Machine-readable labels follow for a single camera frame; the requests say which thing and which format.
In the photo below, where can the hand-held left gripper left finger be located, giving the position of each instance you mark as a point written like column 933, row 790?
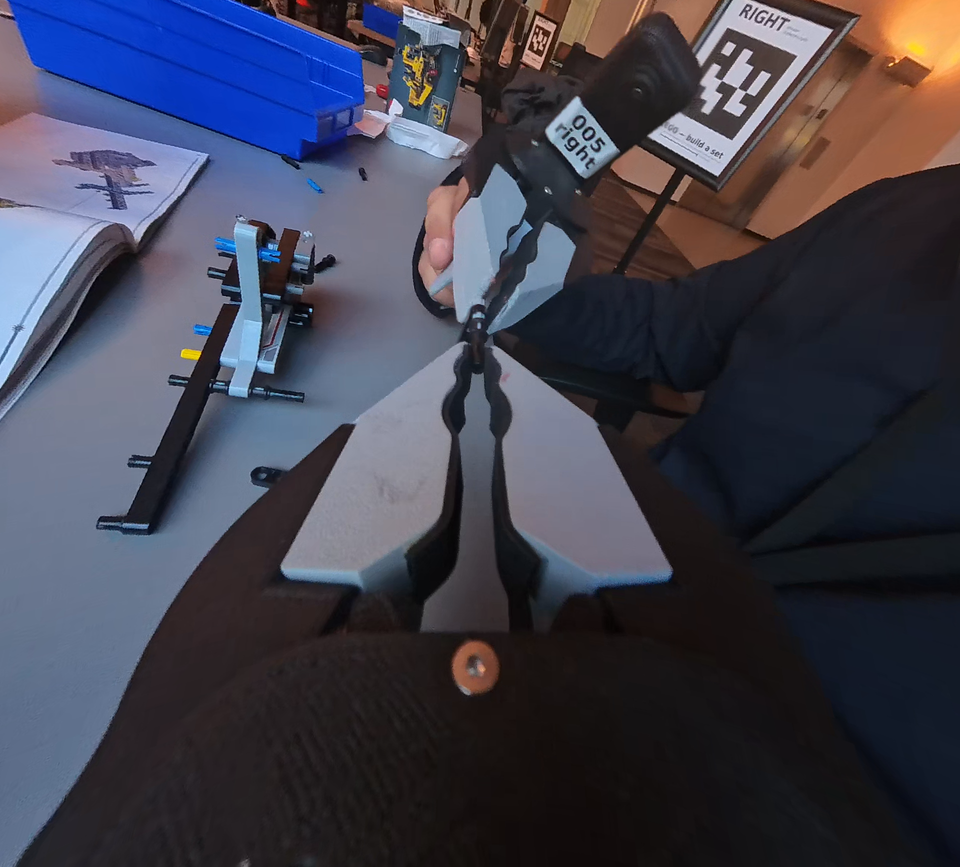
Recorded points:
column 375, row 492

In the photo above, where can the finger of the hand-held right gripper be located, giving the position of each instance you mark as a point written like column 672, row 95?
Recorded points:
column 544, row 267
column 480, row 229

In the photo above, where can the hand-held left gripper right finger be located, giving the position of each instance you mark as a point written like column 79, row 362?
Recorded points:
column 577, row 499

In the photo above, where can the small black lego pin piece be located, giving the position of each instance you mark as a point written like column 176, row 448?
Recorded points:
column 475, row 338

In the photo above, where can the person's right forearm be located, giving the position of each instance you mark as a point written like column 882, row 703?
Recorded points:
column 637, row 334

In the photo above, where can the small black lego connector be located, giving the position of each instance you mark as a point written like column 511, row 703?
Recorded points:
column 266, row 476

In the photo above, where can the small lego box yellow vehicle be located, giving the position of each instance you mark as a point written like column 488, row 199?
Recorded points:
column 424, row 76

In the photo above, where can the black and grey lego assembly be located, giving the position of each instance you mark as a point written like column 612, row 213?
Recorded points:
column 251, row 312

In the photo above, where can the open lego instruction booklet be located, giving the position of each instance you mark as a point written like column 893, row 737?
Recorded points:
column 67, row 222

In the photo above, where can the person's right hand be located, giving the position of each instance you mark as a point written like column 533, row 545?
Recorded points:
column 439, row 237

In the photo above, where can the small marker sign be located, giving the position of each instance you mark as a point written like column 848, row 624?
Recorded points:
column 540, row 40

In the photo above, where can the white plastic bag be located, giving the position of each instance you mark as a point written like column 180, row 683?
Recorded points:
column 424, row 136

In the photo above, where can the framed marker sign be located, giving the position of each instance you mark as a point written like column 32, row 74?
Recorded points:
column 750, row 79

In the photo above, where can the dark jacket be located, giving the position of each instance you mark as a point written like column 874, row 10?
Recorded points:
column 525, row 98

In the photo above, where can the black sign stand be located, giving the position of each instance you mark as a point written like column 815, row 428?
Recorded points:
column 652, row 222

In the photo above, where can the blue plastic bin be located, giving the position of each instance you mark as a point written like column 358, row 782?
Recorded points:
column 172, row 49

